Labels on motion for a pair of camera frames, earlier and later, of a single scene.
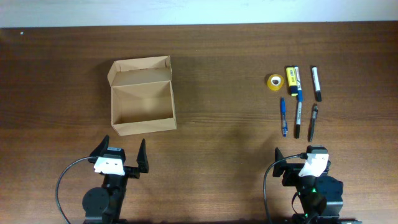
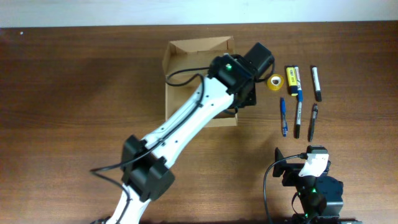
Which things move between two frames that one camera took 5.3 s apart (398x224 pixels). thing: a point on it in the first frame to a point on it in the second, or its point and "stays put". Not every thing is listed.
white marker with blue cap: [298, 83] stays put
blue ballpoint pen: [283, 116] stays put
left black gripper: [134, 172] to [251, 96]
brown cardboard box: [142, 98] to [186, 66]
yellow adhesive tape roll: [275, 82] stays put
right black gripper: [292, 170] stays put
